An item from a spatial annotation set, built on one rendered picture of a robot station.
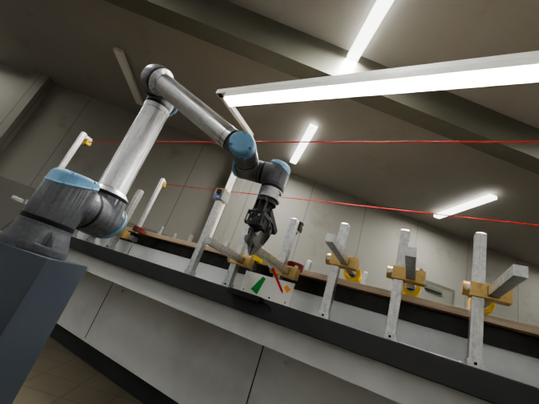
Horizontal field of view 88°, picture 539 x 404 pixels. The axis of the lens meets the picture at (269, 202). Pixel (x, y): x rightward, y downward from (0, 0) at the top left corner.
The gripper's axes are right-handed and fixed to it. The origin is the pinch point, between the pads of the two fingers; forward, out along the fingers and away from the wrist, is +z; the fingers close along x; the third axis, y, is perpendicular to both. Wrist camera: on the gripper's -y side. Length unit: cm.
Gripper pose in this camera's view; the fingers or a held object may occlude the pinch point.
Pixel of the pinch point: (252, 252)
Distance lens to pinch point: 102.4
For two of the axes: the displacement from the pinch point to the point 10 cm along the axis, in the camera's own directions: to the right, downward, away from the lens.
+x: 8.6, 1.0, -5.0
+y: -4.0, -4.8, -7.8
